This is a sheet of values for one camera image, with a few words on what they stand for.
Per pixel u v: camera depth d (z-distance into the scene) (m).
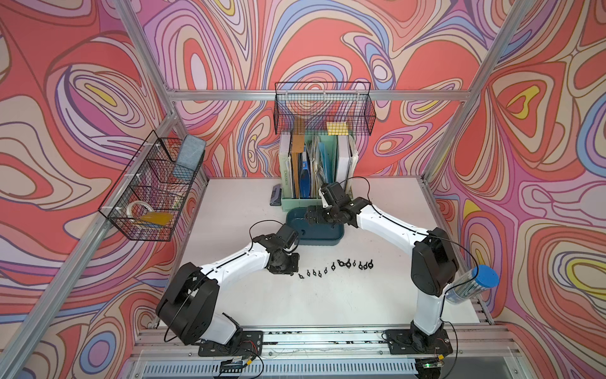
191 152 0.81
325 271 0.89
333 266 0.90
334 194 0.69
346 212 0.65
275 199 1.07
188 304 0.42
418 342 0.65
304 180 0.98
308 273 0.88
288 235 0.70
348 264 0.91
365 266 0.91
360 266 0.91
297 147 0.84
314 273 0.88
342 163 0.94
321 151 0.95
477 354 0.72
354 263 0.91
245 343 0.72
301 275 0.88
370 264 0.91
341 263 0.91
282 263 0.65
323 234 0.97
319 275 0.88
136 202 0.70
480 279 0.68
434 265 0.47
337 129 0.82
